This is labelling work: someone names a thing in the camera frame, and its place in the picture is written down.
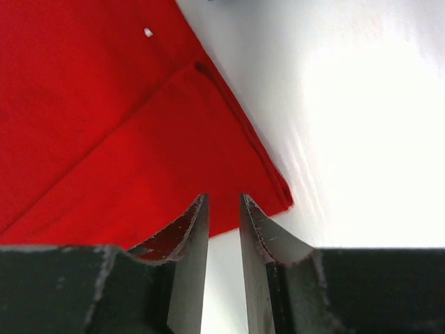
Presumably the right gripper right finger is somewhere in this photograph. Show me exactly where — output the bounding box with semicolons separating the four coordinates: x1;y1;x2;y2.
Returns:
240;195;444;333

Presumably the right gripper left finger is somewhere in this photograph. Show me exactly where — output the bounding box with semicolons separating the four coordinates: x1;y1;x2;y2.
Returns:
1;195;209;333

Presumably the red t-shirt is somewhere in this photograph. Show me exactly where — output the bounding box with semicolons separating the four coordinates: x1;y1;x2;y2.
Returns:
1;1;293;248

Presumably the folded blue t-shirt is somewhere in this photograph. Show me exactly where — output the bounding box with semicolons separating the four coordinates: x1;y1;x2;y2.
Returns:
208;0;244;3

